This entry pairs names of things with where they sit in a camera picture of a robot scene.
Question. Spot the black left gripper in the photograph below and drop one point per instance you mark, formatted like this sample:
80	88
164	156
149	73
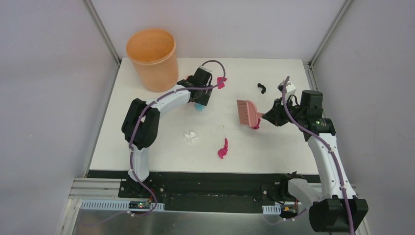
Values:
201	98

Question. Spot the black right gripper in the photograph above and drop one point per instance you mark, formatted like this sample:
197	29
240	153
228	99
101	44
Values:
274	115

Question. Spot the pink hand brush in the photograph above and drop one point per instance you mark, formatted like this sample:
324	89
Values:
248	113

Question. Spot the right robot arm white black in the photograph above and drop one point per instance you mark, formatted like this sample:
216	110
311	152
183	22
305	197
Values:
336	209

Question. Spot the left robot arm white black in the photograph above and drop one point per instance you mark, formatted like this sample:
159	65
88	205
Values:
141	124

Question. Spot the magenta paper scrap centre right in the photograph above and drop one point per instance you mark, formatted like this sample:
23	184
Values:
257	126

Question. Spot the magenta paper scrap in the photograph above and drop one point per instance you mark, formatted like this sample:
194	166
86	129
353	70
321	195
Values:
257	126
222	152
221	82

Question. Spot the magenta paper scrap top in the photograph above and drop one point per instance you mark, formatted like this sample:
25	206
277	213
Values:
221	82

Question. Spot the light blue paper scrap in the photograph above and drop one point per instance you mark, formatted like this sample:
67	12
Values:
199	107

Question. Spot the black paper scrap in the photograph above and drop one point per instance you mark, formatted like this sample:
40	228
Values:
262	87

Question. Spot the orange plastic bin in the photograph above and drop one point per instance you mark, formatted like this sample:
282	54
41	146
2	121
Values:
153	54

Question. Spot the white paper scrap centre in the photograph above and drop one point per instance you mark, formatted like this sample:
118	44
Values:
191	137

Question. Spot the magenta paper scrap bottom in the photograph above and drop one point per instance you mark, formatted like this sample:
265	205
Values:
222	152

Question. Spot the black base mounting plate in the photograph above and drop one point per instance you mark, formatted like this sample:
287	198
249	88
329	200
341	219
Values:
211	192

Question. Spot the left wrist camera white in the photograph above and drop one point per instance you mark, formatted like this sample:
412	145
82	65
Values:
206	68

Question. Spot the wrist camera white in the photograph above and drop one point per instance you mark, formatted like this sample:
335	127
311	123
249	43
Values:
290	89
206	68

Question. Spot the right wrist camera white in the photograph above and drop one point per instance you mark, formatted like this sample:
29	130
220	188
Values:
290	89

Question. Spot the right white slotted cable duct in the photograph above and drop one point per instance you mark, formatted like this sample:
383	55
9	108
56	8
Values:
272	209

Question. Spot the white slotted cable duct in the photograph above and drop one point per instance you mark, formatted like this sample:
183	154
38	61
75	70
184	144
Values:
272	209
121	205

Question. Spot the left white slotted cable duct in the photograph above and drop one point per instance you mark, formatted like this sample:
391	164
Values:
121	205

